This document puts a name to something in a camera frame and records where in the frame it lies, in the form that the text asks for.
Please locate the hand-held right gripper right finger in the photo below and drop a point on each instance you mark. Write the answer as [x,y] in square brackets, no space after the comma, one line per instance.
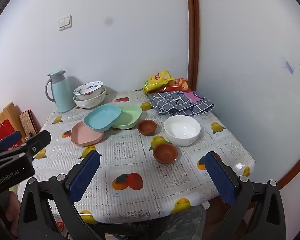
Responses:
[221,180]

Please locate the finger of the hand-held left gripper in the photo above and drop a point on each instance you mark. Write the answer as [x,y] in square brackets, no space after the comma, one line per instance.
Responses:
[11,138]
[40,140]

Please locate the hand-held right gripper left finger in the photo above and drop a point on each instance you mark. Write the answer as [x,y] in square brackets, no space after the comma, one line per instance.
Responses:
[85,175]

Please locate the pink plastic plate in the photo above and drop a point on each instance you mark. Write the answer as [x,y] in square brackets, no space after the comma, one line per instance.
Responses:
[85,137]

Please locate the blue plastic plate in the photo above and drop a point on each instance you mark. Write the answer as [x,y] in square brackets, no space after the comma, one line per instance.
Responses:
[102,117]

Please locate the small brown bowl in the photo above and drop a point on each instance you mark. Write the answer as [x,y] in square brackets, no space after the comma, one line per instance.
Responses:
[147,127]
[165,155]

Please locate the green plastic plate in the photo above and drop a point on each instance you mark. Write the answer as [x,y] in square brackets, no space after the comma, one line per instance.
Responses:
[130,116]

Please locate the red paper bag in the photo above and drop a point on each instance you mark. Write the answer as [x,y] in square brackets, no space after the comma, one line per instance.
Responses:
[5,130]

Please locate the patterned brown box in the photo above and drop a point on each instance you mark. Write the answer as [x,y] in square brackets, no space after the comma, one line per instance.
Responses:
[26,125]

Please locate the brown paper bag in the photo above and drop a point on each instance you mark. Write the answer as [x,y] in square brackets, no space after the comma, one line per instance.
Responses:
[10,113]

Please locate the light blue thermos jug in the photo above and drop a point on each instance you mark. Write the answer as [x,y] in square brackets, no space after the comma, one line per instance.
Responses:
[62,92]

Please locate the fruit printed tablecloth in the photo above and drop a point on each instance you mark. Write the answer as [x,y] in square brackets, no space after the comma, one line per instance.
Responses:
[135,155]

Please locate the person's camouflage trouser leg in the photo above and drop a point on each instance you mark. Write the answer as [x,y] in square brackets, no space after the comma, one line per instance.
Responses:
[187,222]

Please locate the large white porcelain bowl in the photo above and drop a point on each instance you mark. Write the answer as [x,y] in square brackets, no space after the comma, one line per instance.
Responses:
[90,103]

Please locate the blue patterned porcelain bowl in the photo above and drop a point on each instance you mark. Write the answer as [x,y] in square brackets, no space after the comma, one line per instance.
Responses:
[88,88]

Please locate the brown wooden baseboard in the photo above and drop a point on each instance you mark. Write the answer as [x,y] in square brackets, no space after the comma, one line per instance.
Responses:
[295,167]

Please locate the grey checked cloth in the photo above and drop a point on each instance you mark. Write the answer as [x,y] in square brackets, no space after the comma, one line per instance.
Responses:
[170,102]

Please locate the orange chip bag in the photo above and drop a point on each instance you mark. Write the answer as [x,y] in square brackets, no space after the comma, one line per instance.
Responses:
[180,85]

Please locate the yellow chip bag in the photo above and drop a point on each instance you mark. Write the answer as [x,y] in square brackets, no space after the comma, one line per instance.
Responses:
[157,81]

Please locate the white light switch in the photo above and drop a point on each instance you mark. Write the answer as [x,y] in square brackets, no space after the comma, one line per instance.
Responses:
[65,23]

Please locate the brown wooden door frame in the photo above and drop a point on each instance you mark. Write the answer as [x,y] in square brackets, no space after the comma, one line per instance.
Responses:
[193,30]

